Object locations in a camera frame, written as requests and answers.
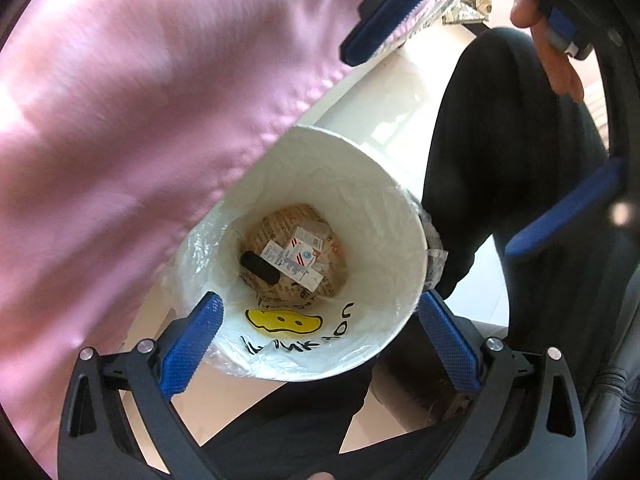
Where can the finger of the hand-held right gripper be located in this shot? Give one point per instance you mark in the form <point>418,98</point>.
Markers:
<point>565,215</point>
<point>385,15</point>

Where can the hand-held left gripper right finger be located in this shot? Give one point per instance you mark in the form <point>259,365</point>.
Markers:
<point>450,345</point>

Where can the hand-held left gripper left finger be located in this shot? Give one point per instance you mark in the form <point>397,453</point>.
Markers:
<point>192,345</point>

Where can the dark green object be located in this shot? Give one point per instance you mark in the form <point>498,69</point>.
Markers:
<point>260,269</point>

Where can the small white box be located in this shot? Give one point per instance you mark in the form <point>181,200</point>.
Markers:
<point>310,235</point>

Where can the white waste bin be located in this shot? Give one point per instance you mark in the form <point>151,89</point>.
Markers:
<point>360,200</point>

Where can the person's right hand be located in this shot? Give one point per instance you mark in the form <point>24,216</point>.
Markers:
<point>562,75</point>

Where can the person's left hand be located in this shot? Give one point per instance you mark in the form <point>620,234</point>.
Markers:
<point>320,476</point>

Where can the floral bed skirt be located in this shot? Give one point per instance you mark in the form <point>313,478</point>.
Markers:
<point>465,10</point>

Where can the clear plastic bin liner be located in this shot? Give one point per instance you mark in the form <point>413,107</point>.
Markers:
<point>200,255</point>

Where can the printed brown paper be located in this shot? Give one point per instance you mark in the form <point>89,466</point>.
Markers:
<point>280,220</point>

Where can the pink floral blanket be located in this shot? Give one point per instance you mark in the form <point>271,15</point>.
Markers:
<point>125,135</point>

